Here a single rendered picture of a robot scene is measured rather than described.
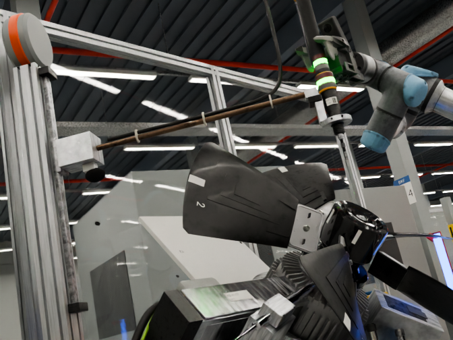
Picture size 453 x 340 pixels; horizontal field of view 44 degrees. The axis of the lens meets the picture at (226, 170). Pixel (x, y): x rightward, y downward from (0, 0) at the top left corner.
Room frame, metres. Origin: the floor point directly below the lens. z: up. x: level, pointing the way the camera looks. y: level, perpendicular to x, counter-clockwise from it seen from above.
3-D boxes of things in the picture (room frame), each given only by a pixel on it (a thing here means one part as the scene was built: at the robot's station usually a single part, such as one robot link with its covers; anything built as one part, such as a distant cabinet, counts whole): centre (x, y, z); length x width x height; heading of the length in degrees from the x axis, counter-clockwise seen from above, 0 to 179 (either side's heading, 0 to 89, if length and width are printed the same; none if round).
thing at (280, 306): (0.97, -0.03, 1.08); 0.07 x 0.04 x 0.06; 149
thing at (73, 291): (1.30, 0.40, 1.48); 0.05 x 0.03 x 0.62; 173
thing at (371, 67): (1.37, -0.39, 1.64); 0.08 x 0.05 x 0.08; 48
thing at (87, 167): (1.29, 0.31, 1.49); 0.05 x 0.04 x 0.05; 83
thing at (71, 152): (1.30, 0.35, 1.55); 0.10 x 0.07 x 0.08; 83
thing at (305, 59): (1.25, -0.25, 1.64); 0.09 x 0.03 x 0.06; 126
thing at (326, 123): (1.22, -0.26, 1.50); 0.09 x 0.07 x 0.10; 83
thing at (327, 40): (1.21, -0.30, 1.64); 0.09 x 0.03 x 0.06; 150
